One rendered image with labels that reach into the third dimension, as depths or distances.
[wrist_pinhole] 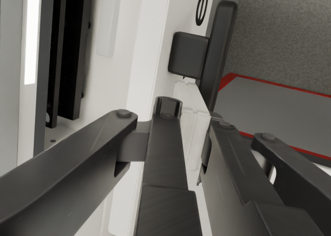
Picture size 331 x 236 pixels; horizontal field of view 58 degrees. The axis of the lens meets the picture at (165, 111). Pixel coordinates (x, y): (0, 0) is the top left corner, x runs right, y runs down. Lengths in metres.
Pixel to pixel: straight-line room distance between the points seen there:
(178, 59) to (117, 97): 0.12
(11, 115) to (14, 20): 0.06
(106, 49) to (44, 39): 0.08
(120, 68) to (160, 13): 0.13
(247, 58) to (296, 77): 0.17
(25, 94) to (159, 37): 0.11
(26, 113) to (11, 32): 0.06
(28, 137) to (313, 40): 0.98
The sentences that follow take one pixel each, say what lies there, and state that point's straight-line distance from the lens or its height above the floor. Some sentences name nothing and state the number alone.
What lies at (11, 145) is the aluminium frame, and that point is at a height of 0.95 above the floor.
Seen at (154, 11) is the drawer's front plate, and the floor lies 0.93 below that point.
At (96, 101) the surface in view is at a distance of 0.32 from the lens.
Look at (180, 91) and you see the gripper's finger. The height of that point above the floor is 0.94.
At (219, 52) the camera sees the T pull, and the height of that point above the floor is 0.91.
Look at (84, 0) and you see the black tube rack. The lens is 0.28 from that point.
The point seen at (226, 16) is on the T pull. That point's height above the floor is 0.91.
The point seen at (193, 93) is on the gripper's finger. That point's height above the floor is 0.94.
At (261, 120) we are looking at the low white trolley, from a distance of 0.52.
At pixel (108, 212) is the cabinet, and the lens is 0.44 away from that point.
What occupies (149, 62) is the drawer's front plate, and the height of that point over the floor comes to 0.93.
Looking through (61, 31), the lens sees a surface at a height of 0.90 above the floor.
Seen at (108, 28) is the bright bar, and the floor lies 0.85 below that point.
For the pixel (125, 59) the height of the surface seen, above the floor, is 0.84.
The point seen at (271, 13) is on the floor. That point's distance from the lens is 1.10.
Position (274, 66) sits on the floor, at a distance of 1.10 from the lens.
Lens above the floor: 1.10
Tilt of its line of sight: 66 degrees down
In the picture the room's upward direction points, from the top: 122 degrees counter-clockwise
